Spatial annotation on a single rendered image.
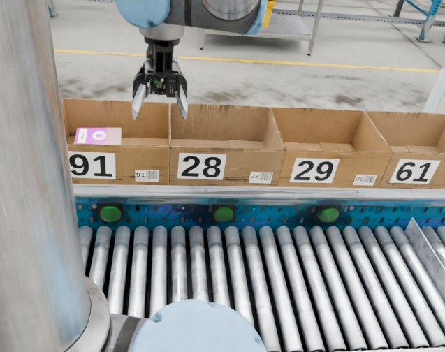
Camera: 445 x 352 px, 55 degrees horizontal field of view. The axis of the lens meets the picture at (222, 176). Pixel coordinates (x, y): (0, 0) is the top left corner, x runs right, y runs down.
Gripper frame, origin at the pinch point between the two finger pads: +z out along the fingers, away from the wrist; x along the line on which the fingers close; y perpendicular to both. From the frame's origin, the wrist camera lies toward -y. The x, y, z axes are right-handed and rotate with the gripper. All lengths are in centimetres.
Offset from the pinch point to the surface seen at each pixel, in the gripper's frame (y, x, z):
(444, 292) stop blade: 18, 93, 58
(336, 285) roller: 11, 57, 59
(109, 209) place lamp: -22, -14, 50
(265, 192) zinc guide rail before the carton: -21, 39, 45
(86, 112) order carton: -60, -22, 35
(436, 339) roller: 33, 81, 59
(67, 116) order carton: -60, -29, 37
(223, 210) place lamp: -19, 24, 50
